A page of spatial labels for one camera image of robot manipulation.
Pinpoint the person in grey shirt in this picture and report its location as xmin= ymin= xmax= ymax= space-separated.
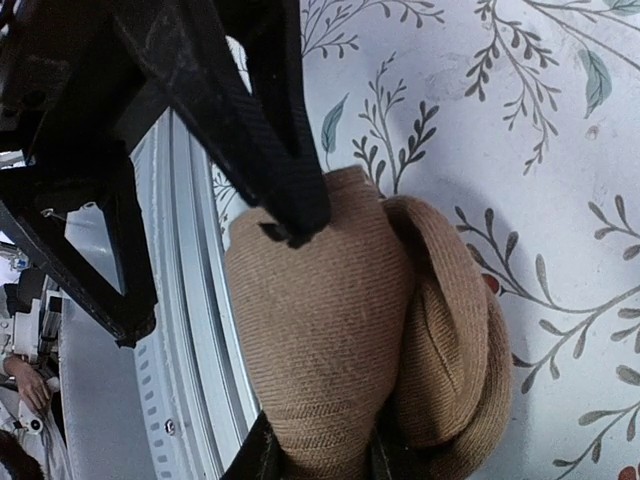
xmin=1 ymin=355 xmax=73 ymax=479

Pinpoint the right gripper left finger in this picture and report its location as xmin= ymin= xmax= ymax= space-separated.
xmin=221 ymin=411 xmax=282 ymax=480

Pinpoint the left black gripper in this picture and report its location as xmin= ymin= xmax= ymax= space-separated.
xmin=1 ymin=1 xmax=168 ymax=156

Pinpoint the floral table mat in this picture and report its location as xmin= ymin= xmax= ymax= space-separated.
xmin=209 ymin=0 xmax=640 ymax=480

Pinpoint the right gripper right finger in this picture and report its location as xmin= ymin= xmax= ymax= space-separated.
xmin=370 ymin=429 xmax=414 ymax=480

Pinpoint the brown ribbed sock pair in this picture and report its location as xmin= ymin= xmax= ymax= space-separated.
xmin=225 ymin=166 xmax=512 ymax=479

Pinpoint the aluminium front rail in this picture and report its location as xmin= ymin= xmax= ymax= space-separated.
xmin=60 ymin=112 xmax=258 ymax=479

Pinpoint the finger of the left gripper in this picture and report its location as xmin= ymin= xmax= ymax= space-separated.
xmin=1 ymin=152 xmax=158 ymax=348
xmin=112 ymin=1 xmax=331 ymax=248

